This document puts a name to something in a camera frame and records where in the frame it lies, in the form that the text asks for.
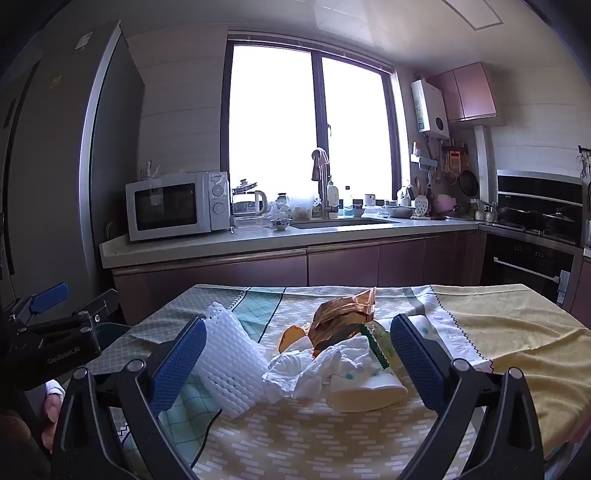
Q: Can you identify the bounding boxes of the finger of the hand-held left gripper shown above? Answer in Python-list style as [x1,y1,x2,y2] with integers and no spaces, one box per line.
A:
[4,282,72,326]
[25,290,120,340]

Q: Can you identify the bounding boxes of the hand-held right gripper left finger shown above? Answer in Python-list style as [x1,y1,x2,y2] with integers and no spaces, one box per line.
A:
[51,318,208,480]

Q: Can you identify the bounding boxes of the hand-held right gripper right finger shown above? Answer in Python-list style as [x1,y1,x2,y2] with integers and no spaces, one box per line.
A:
[390,314,546,480]

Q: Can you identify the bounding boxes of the dotted white paper cup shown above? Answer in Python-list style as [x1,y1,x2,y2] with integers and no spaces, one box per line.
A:
[325,364,409,412]
[409,315,437,342]

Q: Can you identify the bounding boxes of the green snack wrapper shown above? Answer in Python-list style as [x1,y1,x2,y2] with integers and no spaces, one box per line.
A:
[358,320,402,370]

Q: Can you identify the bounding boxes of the white foam fruit net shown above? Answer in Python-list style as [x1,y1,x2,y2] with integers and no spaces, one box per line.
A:
[196,301,271,418]

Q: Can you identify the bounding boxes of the brown snack wrapper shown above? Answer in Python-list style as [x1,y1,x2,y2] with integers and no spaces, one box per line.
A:
[308,287,377,358]

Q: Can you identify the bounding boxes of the orange peel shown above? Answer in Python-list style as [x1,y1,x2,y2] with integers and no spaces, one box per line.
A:
[278,324,308,355]

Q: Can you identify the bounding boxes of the white tissue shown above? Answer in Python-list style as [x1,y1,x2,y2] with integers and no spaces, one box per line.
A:
[262,335,377,400]

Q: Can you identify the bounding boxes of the person's left forearm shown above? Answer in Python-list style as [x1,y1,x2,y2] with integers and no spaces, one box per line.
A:
[0,408,51,480]

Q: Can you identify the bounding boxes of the person's left hand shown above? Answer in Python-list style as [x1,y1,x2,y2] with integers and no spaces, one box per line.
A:
[41,392,65,446]

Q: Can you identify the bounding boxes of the yellow towel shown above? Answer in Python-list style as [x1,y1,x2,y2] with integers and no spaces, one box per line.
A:
[431,284,580,455]

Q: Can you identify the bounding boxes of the white kitchen countertop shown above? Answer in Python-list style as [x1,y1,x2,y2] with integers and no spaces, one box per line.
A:
[99,216,485,269]

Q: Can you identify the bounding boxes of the grey refrigerator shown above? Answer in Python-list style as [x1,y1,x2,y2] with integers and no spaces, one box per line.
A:
[0,21,146,324]

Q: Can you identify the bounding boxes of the pink base cabinets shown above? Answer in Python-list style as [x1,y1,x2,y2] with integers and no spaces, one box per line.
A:
[112,229,485,324]

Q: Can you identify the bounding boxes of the white microwave oven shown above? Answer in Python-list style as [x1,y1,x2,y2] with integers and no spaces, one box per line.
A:
[126,171,232,243]

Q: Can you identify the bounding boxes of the patterned green tablecloth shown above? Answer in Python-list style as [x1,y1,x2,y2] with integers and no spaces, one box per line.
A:
[85,284,490,480]

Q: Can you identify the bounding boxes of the black built-in oven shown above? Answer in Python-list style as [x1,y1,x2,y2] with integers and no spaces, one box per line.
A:
[480,231,585,308]

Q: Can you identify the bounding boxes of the steel kitchen sink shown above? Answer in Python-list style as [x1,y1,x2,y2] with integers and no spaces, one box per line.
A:
[288,217,402,230]

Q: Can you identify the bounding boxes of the glass electric kettle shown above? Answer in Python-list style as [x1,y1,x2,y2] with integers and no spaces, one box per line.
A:
[231,178,269,217]

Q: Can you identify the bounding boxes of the black wok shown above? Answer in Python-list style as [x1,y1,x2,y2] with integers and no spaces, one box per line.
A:
[499,207,532,227]

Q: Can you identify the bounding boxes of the steel kitchen faucet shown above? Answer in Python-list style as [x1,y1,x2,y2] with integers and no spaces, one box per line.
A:
[310,148,340,220]

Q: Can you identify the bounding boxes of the black frying pan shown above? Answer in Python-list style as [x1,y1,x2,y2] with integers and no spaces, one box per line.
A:
[458,168,480,197]

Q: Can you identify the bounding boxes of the clear plastic container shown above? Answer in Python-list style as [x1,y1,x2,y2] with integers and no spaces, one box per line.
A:
[288,196,319,220]

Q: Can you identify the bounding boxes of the black cooking pot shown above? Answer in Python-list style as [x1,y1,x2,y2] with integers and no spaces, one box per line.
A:
[542,210,578,232]

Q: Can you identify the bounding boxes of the black range hood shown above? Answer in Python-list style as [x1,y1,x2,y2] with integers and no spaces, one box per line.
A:
[496,169,585,245]

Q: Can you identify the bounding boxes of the pink dishcloth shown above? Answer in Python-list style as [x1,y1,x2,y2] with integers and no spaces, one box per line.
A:
[311,148,329,182]

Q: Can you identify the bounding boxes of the dark framed window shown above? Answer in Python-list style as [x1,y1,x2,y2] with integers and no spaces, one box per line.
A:
[222,31,411,217]

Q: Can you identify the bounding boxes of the white water heater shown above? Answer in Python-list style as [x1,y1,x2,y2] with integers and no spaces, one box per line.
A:
[411,78,451,139]

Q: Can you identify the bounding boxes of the ceiling light panel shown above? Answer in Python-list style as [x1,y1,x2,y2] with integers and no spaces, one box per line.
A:
[441,0,504,31]

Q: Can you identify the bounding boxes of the pink wall cabinet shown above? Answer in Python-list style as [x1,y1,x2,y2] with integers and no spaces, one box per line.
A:
[427,62,498,123]

